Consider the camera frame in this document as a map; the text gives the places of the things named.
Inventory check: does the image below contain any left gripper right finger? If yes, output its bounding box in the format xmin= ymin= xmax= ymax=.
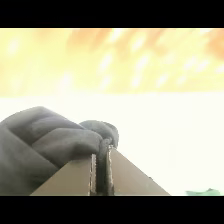
xmin=105 ymin=145 xmax=171 ymax=197

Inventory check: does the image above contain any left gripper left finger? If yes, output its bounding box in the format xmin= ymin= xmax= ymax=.
xmin=30 ymin=153 xmax=98 ymax=197

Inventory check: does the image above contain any dark grey garment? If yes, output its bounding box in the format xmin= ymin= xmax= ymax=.
xmin=0 ymin=105 xmax=120 ymax=197

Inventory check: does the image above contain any green garment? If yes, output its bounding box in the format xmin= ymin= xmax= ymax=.
xmin=185 ymin=187 xmax=222 ymax=197

